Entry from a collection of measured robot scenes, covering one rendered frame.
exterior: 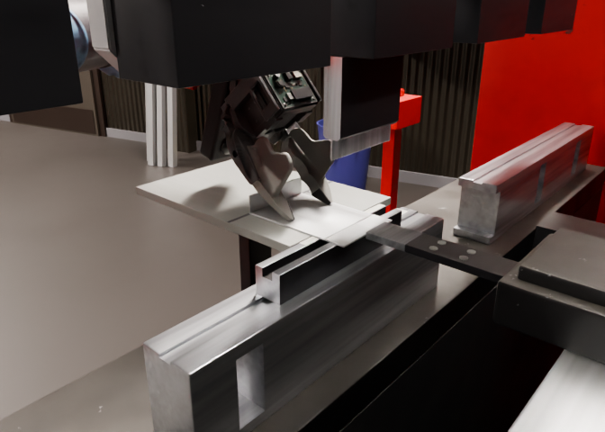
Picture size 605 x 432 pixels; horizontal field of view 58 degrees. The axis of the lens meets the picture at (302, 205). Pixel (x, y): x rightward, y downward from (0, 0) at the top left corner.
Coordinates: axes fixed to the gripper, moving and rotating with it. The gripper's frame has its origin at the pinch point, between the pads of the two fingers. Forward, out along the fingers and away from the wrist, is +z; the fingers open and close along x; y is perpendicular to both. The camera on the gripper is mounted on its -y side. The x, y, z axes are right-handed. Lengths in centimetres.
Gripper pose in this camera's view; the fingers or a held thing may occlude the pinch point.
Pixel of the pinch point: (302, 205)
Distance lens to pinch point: 60.2
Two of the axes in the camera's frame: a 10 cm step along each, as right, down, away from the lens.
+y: 5.7, -4.2, -7.0
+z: 4.9, 8.6, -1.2
